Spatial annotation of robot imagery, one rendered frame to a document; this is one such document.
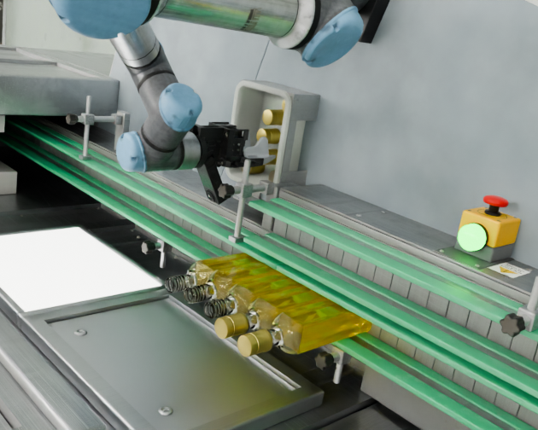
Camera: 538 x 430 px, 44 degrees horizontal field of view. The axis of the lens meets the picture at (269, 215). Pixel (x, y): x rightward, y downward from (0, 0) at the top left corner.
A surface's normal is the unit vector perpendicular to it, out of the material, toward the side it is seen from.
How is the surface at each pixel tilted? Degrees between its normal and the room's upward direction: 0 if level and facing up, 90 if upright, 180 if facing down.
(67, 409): 90
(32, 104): 90
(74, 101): 90
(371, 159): 0
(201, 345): 89
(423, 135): 0
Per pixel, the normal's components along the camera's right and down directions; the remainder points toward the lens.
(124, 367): 0.15, -0.95
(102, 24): 0.31, 0.83
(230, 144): 0.66, 0.32
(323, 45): 0.50, 0.82
